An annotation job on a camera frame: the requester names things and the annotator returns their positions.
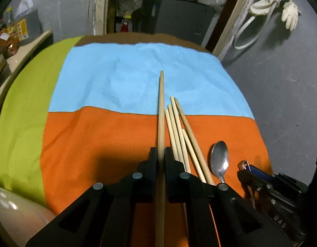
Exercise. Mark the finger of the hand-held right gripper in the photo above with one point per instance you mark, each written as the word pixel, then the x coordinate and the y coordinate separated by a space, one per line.
pixel 253 182
pixel 261 173

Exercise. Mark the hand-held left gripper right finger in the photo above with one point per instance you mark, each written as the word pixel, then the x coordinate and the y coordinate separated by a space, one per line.
pixel 169 164

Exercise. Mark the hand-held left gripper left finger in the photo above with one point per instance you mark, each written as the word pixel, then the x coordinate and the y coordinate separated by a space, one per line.
pixel 153 164

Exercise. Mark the shiny metal utensil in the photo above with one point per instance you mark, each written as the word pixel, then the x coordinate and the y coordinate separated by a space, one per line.
pixel 244 165

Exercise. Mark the wooden chopstick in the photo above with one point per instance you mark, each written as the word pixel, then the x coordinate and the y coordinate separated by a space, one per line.
pixel 179 131
pixel 193 154
pixel 161 121
pixel 193 139
pixel 170 131
pixel 174 130

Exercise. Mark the metal spoon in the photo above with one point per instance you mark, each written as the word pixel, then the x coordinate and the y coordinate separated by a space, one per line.
pixel 219 157

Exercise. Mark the pale utensil holder cup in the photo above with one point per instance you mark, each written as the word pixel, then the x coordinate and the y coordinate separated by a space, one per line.
pixel 17 216

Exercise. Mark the colour-block cloth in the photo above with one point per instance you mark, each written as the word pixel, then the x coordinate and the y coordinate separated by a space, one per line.
pixel 96 82

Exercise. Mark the red bottle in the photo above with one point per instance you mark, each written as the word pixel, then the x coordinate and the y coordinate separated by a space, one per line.
pixel 126 25

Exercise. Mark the dark grey cabinet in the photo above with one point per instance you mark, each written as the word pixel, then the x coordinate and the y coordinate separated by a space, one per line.
pixel 174 20

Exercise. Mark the yellow container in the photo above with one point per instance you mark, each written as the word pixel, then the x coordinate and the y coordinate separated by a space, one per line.
pixel 111 20

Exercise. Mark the white gloves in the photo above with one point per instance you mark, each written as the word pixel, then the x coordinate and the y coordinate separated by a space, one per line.
pixel 289 12

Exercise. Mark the brown sauce jar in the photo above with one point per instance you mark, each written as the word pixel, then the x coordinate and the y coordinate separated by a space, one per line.
pixel 11 46

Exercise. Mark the grey box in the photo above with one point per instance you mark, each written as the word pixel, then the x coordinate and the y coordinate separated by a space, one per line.
pixel 33 23

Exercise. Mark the white plastic bottle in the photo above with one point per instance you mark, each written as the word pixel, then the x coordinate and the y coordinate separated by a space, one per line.
pixel 24 5

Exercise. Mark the clear bottle yellow cap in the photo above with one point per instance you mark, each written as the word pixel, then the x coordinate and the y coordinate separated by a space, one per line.
pixel 8 18

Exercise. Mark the wooden door frame post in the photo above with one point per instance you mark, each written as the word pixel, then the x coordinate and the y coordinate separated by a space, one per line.
pixel 233 18

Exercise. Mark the cream door frame post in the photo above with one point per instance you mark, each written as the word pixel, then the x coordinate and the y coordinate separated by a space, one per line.
pixel 99 7

